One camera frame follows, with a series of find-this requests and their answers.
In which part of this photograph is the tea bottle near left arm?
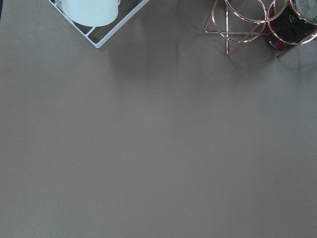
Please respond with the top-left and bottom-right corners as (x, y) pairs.
(264, 0), (317, 51)

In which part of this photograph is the copper wire bottle basket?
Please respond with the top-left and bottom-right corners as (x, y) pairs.
(203, 0), (317, 57)

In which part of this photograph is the white wire rack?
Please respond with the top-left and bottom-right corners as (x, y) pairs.
(49, 0), (149, 48)

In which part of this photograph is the white ceramic mug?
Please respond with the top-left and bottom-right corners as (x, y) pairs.
(60, 0), (121, 27)

